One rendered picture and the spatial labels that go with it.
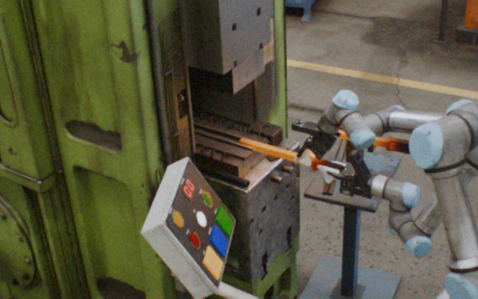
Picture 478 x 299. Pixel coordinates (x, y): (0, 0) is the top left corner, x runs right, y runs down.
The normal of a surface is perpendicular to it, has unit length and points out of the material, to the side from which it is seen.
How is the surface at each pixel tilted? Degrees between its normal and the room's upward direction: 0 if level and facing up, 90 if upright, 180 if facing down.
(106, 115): 89
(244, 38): 90
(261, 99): 90
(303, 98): 0
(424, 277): 0
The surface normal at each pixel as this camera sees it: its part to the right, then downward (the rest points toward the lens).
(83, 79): -0.55, 0.44
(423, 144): -0.90, 0.17
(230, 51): 0.83, 0.25
